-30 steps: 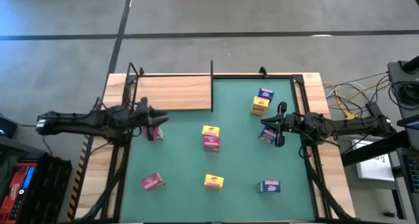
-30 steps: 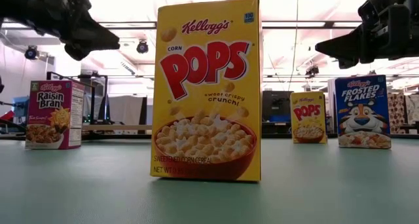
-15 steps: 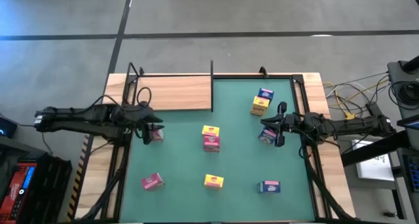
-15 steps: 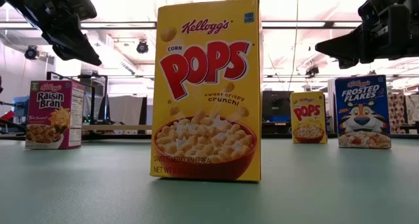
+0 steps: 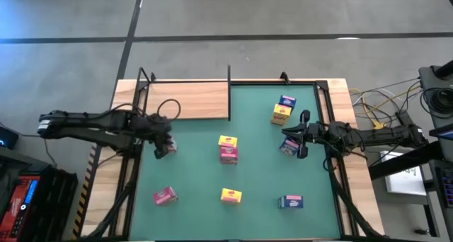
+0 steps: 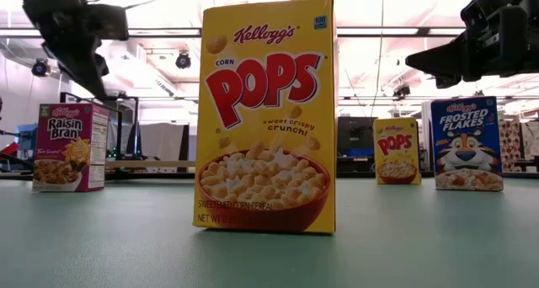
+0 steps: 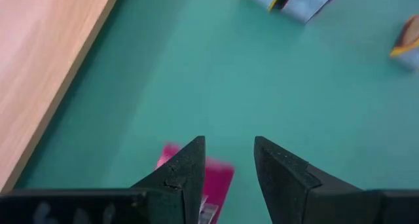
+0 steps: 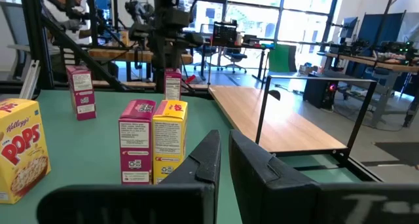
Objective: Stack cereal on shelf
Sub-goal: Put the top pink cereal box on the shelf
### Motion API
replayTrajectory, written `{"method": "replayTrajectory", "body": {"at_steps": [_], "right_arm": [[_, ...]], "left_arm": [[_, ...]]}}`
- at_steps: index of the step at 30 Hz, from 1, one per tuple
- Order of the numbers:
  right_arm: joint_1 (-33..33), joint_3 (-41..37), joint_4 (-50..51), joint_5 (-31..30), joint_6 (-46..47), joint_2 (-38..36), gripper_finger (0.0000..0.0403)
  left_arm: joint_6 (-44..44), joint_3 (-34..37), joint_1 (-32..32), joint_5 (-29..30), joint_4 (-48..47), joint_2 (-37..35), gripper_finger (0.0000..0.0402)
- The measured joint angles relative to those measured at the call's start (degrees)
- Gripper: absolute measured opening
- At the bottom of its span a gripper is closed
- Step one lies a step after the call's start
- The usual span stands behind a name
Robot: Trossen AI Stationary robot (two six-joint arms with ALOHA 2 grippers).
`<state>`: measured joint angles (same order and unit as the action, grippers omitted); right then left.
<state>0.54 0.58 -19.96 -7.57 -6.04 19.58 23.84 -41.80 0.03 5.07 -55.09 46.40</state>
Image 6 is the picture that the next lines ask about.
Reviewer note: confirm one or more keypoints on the black metal shelf frame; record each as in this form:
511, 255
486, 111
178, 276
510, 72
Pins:
63, 97

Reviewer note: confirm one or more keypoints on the black ceiling-mounted camera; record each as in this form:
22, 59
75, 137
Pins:
402, 90
183, 60
40, 67

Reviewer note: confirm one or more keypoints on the Frosted Flakes cereal box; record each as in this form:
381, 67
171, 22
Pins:
465, 145

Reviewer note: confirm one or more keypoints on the green table mat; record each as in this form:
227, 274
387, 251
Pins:
126, 246

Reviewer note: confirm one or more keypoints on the Corn Pops cereal box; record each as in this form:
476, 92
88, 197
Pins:
265, 111
396, 153

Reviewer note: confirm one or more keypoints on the blue container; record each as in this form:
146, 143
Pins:
26, 136

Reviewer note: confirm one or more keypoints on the blue box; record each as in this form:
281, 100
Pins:
355, 153

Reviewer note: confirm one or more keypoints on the white panel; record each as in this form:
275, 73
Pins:
162, 140

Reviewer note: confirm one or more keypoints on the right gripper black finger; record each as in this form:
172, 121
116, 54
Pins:
448, 81
446, 60

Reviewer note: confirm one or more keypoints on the black monitor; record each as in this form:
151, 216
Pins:
358, 132

